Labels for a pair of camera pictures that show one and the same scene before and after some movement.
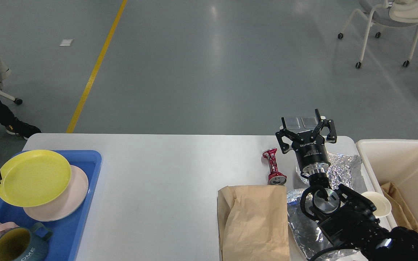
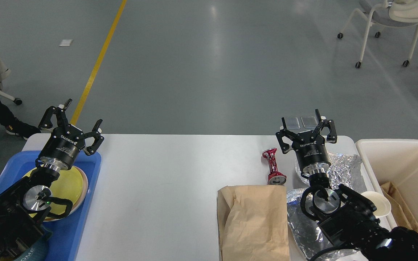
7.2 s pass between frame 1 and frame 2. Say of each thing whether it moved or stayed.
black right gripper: stayed
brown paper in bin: stayed
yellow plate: moved
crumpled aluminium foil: stayed
